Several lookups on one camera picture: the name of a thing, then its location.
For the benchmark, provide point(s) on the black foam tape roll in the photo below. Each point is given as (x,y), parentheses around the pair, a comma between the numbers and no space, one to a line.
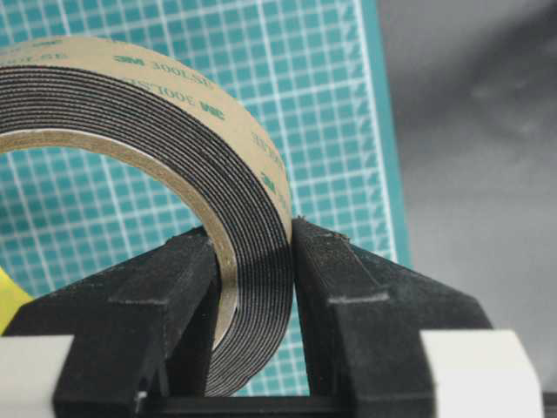
(152,112)

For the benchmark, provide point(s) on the green cutting mat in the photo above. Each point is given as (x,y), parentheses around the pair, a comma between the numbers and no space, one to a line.
(312,73)

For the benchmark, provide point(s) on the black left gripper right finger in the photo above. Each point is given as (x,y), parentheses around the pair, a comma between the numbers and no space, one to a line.
(361,316)

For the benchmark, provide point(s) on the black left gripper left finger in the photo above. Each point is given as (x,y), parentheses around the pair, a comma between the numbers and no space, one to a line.
(100,346)

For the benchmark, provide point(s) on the long yellow black screwdriver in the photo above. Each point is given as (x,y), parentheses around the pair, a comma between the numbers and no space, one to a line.
(13,297)

